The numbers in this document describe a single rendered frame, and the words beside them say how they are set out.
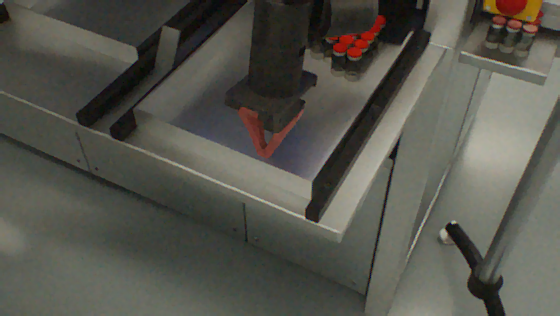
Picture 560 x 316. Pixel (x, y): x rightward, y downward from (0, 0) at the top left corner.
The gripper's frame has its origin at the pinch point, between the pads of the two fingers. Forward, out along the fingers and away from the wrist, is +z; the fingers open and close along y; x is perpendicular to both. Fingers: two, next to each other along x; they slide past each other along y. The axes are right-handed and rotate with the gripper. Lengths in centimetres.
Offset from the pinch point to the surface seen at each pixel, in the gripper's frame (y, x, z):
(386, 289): 50, -15, 68
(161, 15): 23.4, 32.0, 1.3
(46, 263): 27, 75, 92
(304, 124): 11.1, -0.4, 2.3
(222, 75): 14.9, 14.9, 2.2
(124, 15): 20.6, 37.3, 2.0
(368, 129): 12.0, -8.8, 0.0
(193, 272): 43, 36, 88
